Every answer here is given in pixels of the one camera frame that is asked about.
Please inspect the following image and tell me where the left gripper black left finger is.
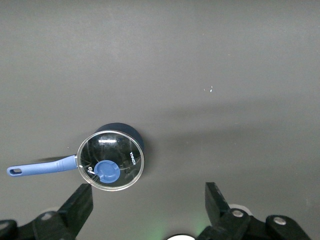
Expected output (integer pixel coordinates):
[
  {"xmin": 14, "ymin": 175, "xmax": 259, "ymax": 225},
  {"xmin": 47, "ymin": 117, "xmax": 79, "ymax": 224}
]
[{"xmin": 0, "ymin": 183, "xmax": 94, "ymax": 240}]

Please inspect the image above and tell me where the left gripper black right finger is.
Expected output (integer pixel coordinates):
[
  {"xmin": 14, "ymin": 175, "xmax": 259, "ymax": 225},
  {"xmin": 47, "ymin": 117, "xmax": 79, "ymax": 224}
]
[{"xmin": 197, "ymin": 181, "xmax": 313, "ymax": 240}]

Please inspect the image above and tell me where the glass lid with blue knob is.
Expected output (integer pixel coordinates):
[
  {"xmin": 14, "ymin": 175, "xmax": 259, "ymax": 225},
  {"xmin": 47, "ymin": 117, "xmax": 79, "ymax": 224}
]
[{"xmin": 76, "ymin": 129, "xmax": 146, "ymax": 192}]

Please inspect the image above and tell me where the dark grey table mat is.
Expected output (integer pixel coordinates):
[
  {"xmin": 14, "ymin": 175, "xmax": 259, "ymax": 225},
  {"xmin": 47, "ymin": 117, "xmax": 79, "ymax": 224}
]
[{"xmin": 0, "ymin": 0, "xmax": 320, "ymax": 240}]

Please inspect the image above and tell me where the dark blue long-handled saucepan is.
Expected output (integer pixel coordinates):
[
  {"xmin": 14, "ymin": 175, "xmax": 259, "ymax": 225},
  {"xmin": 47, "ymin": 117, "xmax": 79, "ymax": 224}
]
[{"xmin": 6, "ymin": 122, "xmax": 146, "ymax": 192}]

